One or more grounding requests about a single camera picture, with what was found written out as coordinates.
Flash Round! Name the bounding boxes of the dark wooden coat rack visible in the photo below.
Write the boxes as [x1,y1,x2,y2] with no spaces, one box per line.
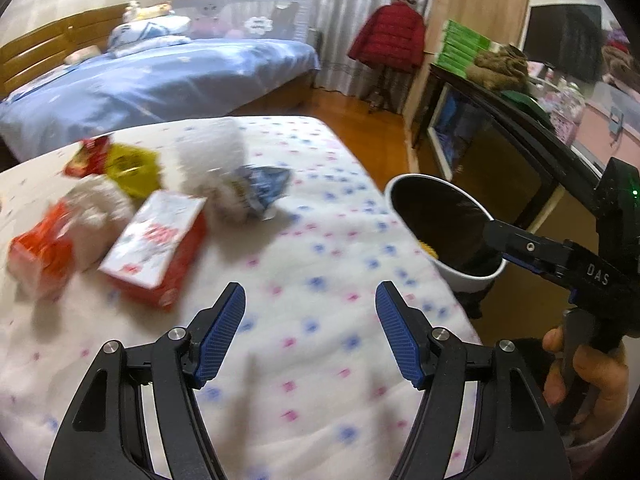
[367,0,426,113]

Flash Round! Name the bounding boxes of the wooden wardrobe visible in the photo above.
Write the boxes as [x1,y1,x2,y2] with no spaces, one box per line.
[402,0,533,171]

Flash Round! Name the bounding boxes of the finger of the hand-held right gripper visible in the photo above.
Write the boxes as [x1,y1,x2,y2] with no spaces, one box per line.
[482,219,568,266]
[502,254,573,283]

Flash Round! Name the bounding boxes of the person's right forearm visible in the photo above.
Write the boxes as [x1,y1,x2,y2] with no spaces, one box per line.
[565,430,631,480]

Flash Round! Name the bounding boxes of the black screen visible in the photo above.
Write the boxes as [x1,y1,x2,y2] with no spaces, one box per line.
[522,4,603,83]

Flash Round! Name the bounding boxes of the plush toys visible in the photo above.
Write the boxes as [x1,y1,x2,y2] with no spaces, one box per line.
[125,1,173,22]

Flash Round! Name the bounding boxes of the white foam block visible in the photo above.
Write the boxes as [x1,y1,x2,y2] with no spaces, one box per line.
[65,175,136,273]

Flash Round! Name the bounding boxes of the wooden headboard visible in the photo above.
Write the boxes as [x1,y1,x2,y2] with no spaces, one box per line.
[0,2,131,101]

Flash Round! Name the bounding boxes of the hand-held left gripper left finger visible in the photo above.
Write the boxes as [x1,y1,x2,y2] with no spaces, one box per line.
[44,281,247,480]

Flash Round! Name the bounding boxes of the red snack packet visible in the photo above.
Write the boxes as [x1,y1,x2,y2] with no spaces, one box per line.
[62,136,112,177]

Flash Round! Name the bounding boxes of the person's right hand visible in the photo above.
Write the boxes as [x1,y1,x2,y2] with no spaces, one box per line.
[542,327,630,448]

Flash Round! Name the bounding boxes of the pale curtain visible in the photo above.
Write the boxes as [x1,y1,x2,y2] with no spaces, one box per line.
[192,0,441,98]

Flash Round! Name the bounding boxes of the orange packet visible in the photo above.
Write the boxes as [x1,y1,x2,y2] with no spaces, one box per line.
[7,200,76,298]

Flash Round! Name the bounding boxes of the green cloth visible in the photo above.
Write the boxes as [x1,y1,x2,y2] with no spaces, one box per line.
[500,89,551,126]

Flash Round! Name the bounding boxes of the blue white wrapper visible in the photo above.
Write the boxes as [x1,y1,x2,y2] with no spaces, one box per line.
[207,165,293,223]

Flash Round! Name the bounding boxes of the clear plastic jar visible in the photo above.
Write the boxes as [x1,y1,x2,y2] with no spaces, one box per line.
[547,77,586,143]

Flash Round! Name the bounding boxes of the stack of green boxes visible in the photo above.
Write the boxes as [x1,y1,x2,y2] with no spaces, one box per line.
[437,19,496,78]

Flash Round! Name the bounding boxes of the red puffer jacket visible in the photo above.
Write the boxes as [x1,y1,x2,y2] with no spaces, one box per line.
[347,2,427,72]

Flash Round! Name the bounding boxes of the bed with blue sheet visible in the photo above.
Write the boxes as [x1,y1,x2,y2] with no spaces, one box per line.
[0,40,321,163]

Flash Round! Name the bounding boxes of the black cabinet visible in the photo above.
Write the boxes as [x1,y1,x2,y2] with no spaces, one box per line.
[412,62,616,261]

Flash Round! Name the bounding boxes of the white bin with black bag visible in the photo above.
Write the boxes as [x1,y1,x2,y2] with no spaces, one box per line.
[384,173,507,318]

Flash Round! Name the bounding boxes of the yellow snack packet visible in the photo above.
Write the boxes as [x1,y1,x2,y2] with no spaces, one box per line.
[102,144,161,196]

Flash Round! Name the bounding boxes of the blue white folded quilt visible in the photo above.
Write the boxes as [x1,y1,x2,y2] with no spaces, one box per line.
[107,14,193,58]

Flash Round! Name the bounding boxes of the brown cloth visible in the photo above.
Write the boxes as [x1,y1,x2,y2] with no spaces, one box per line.
[467,45,531,93]

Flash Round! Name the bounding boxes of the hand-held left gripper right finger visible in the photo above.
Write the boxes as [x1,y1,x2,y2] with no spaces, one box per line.
[375,281,571,480]

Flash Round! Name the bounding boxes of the pink pillow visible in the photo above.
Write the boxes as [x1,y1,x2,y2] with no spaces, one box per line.
[65,46,103,65]

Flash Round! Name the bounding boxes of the white foam net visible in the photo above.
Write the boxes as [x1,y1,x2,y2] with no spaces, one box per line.
[172,119,246,201]

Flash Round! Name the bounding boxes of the grey bed guard rail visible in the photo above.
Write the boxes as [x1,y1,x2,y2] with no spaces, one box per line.
[172,0,318,41]

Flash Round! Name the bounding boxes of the red white box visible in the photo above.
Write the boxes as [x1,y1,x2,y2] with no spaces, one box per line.
[98,190,208,308]

